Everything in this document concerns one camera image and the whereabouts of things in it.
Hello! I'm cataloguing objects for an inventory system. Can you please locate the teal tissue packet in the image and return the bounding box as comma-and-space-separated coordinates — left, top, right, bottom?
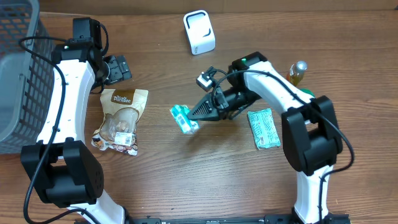
170, 105, 200, 134

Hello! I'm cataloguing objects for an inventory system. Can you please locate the white packet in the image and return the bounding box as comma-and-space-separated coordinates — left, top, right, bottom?
91, 89, 149, 156

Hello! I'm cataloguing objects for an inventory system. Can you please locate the teal white box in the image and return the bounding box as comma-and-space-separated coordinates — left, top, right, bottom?
248, 108, 281, 150

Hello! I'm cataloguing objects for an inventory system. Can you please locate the yellow oil bottle silver cap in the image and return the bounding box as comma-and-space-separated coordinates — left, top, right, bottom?
287, 60, 308, 86

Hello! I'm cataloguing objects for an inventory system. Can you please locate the green lid jar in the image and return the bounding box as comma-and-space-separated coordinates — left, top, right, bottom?
300, 88, 315, 97

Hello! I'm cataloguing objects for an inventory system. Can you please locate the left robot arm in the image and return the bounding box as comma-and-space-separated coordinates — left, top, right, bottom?
21, 17, 132, 223

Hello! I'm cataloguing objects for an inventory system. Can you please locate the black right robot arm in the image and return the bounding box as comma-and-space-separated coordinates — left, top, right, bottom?
187, 52, 350, 223

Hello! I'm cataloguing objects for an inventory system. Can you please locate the white barcode scanner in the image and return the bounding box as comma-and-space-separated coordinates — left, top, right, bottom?
183, 10, 216, 55

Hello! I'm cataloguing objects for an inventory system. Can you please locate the grey plastic mesh basket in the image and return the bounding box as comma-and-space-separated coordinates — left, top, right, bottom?
1, 0, 55, 154

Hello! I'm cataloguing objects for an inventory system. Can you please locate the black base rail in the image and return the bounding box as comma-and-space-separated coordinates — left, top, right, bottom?
74, 213, 351, 224

